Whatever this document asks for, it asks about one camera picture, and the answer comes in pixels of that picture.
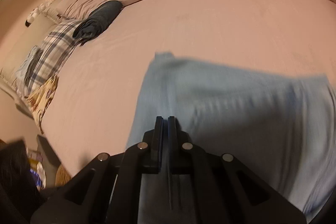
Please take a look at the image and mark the light blue denim pants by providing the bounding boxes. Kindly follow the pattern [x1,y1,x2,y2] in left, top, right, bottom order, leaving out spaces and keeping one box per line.
[127,53,335,220]

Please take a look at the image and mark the yellow shaggy rug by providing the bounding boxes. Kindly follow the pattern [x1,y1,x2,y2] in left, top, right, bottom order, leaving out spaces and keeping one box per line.
[55,164,72,187]

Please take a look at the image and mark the yellow patterned cloth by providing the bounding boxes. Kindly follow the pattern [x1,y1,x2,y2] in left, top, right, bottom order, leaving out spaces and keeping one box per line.
[25,75,59,135]

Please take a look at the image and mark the blue grey folded clothes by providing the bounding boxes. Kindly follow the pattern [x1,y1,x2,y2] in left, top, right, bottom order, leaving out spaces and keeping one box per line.
[15,46,43,89]

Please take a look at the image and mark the plaid pillow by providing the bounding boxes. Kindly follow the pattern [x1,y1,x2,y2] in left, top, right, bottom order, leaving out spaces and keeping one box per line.
[15,20,81,97]

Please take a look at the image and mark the dark folded pants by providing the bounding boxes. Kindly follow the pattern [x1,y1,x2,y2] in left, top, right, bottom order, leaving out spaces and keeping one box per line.
[72,0,123,45]

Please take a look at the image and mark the pink bed with sheet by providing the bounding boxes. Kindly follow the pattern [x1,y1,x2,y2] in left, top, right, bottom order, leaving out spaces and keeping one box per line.
[42,0,335,175]

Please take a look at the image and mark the white plush toy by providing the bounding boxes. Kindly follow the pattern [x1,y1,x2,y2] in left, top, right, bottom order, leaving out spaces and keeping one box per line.
[25,0,56,27]

